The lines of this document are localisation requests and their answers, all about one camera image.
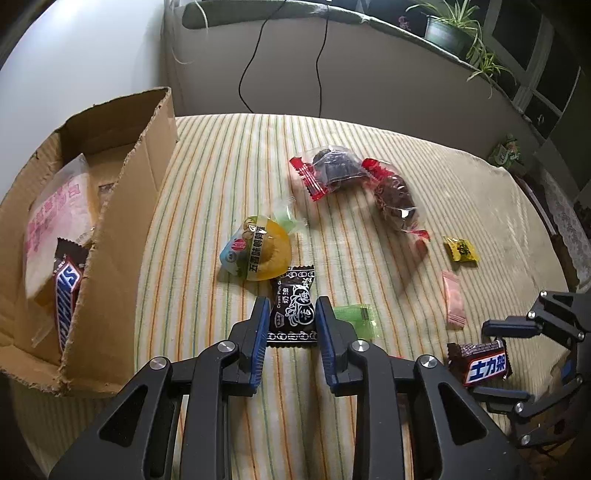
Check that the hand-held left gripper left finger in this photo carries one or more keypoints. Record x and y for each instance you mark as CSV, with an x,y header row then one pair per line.
x,y
258,344

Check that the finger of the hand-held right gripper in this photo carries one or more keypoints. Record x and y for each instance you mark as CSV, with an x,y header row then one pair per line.
x,y
508,327
501,399

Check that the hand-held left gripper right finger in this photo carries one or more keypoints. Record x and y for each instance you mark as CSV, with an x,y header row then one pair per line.
x,y
325,350

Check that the brown chocolate bar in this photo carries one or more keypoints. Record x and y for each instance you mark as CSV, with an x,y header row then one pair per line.
x,y
485,367
67,286

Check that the black candy packet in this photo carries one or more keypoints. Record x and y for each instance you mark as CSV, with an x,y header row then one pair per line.
x,y
293,309

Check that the yellow candy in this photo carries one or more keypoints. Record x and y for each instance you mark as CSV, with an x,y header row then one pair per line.
x,y
461,249

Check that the yellow jelly cup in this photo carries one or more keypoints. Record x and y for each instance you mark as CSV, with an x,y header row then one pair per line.
x,y
268,249

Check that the brown cardboard box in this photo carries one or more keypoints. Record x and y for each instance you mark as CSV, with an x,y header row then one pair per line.
x,y
129,258

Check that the clear dried fruit packet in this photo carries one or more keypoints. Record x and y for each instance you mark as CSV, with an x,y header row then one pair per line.
x,y
334,168
395,196

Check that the pink wrapped candy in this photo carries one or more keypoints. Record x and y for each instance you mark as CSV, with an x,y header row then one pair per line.
x,y
452,295

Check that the white lace cloth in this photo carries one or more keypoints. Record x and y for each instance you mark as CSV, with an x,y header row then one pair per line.
x,y
565,217

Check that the light green wrapped candy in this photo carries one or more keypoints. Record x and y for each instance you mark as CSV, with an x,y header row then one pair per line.
x,y
286,217

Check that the green printed packet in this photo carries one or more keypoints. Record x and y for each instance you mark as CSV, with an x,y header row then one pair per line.
x,y
505,152

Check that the striped cloth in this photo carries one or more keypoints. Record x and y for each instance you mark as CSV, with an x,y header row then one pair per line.
x,y
221,161

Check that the pink and white snack bag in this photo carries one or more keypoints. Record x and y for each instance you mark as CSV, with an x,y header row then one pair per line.
x,y
60,207

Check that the potted green plant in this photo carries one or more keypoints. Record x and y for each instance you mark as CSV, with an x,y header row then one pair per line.
x,y
445,32

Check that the window frame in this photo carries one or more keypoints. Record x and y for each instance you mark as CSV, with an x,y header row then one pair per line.
x,y
538,60

